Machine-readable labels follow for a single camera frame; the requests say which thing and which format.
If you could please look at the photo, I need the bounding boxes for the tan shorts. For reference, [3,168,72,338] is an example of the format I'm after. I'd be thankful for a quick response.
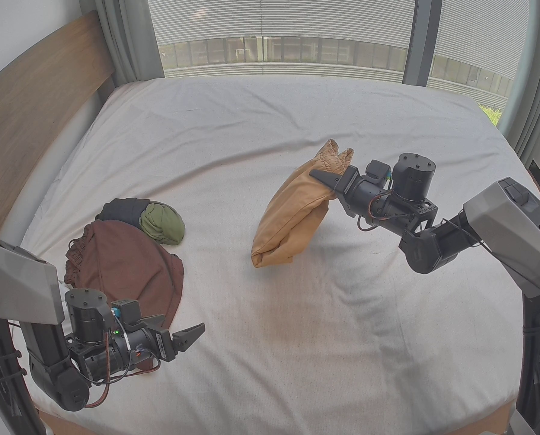
[251,140,356,268]

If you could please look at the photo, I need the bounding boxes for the window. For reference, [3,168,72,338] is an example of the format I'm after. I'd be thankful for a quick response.
[143,0,535,112]

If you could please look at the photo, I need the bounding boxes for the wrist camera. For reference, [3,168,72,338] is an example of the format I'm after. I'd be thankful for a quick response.
[111,299,142,328]
[365,160,392,184]

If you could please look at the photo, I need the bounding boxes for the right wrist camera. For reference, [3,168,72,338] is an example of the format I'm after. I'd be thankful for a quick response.
[365,160,392,184]

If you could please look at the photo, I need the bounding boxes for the bed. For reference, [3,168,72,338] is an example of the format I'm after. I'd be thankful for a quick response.
[0,9,540,435]

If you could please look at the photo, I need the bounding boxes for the black garment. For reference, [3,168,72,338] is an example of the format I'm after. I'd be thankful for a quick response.
[95,198,155,225]

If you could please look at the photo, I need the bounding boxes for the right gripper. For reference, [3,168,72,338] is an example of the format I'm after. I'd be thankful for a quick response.
[309,166,391,219]

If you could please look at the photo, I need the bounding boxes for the grey-green curtain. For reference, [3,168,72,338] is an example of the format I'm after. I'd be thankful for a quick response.
[498,0,540,164]
[75,0,164,87]

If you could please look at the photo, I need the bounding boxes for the brown garment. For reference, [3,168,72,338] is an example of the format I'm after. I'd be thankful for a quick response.
[64,220,184,330]

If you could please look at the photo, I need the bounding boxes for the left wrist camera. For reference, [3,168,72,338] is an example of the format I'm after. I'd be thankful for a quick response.
[111,299,142,328]

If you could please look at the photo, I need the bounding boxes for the green garment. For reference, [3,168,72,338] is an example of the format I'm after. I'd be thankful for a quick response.
[139,202,187,246]

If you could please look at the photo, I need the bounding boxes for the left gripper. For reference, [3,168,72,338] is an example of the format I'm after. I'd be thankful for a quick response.
[113,322,206,367]

